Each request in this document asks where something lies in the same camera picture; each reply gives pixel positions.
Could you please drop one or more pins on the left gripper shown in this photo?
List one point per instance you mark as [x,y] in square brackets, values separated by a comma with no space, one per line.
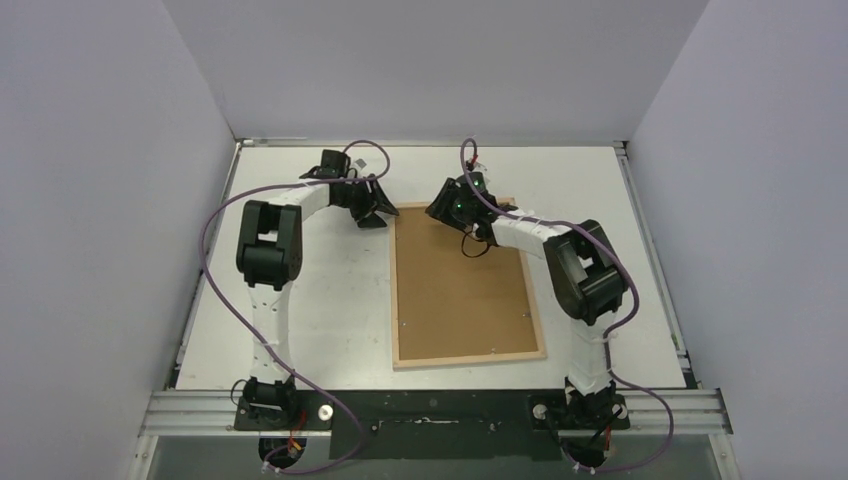
[373,200]

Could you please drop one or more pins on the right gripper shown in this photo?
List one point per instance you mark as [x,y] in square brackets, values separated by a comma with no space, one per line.
[448,211]

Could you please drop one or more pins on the white wooden picture frame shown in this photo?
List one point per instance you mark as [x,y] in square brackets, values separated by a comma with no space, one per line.
[464,285]

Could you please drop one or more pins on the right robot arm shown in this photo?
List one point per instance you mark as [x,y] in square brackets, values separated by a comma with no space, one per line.
[586,284]

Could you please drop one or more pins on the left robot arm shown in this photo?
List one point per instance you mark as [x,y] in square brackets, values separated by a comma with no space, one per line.
[270,256]

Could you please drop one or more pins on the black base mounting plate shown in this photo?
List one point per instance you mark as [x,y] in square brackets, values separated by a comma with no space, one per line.
[347,437]

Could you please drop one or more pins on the aluminium front rail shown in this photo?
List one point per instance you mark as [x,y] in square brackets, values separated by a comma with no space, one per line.
[216,413]

